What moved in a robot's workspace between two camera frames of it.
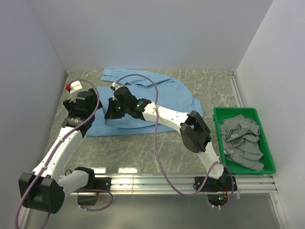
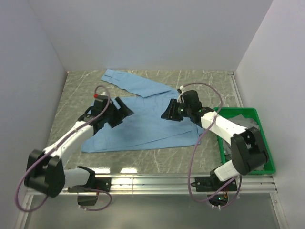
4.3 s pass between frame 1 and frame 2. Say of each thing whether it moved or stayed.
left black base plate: stayed
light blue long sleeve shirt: moved
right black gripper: moved
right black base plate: stayed
